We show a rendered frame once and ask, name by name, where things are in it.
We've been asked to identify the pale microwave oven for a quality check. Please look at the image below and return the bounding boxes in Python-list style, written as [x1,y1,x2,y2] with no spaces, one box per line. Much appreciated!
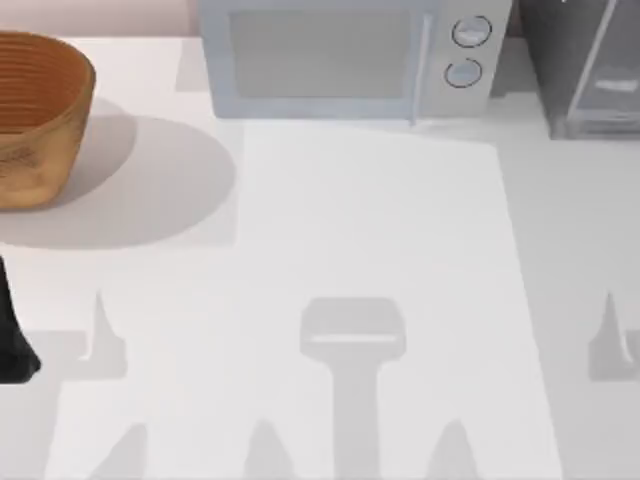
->
[193,0,515,126]

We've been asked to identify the microwave knob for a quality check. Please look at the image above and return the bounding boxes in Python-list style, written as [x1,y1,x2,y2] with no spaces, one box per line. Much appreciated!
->
[450,14,493,49]
[443,56,484,90]

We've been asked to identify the brown woven basket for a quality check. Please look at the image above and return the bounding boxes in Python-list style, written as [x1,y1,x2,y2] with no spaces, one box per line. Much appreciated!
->
[0,30,97,211]

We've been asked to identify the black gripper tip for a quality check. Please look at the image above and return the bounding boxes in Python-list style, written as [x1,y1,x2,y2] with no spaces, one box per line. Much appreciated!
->
[0,255,42,385]

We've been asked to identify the microwave door handle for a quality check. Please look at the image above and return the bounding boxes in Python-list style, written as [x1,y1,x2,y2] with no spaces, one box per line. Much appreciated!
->
[409,13,434,126]

